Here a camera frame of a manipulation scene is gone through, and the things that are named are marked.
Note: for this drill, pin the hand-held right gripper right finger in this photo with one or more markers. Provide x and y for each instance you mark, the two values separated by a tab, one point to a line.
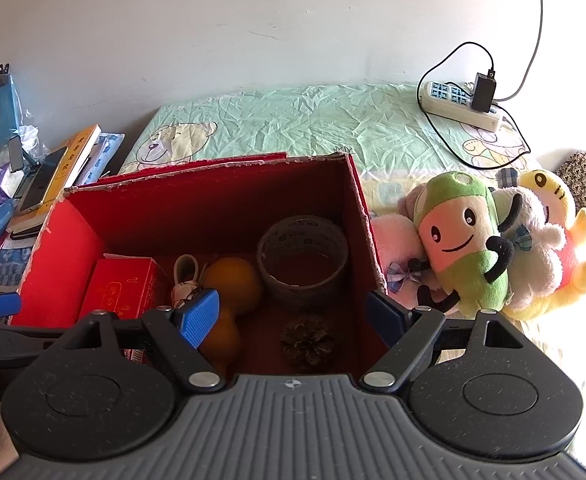
385	317

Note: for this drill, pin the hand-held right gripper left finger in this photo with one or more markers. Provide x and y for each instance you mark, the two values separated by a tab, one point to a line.
198	316

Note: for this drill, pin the tan slipper with patterned scarf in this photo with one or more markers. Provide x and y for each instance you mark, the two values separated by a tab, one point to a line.
185	285

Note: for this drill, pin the brown gourd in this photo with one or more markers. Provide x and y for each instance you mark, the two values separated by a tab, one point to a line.
233	280

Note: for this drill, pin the brown pine cone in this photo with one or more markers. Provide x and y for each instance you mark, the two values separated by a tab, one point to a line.
309	342

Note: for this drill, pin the red printed carton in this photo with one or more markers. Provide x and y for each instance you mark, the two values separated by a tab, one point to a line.
123	285

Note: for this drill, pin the printed packing tape roll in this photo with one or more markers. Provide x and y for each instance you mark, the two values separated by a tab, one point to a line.
273	280

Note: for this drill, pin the red cardboard box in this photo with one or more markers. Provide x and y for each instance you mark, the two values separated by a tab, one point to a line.
73	260

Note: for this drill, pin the blue checkered cloth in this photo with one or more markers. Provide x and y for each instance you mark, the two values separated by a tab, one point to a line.
3	265

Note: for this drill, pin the pink plush toy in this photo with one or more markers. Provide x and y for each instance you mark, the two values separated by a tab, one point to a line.
395	245

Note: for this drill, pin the black notebook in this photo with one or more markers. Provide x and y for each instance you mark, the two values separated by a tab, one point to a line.
25	227

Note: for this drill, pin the green mushroom plush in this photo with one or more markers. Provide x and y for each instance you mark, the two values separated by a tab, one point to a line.
463	240

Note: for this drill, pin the smartphone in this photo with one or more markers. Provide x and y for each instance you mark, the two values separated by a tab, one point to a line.
43	180

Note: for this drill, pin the white plush toy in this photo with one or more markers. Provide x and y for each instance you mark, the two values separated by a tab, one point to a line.
535	240

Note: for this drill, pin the yellow book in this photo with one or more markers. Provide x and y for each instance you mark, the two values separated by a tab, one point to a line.
80	147

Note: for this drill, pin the yellow plush toy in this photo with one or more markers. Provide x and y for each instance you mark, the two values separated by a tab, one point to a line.
575	255

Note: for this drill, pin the green cartoon bedsheet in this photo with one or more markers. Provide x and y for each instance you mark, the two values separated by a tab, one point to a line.
298	120

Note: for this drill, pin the white power strip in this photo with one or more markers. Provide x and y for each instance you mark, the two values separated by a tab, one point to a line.
448	102

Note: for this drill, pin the black charger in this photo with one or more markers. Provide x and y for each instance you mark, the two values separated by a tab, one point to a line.
483	92

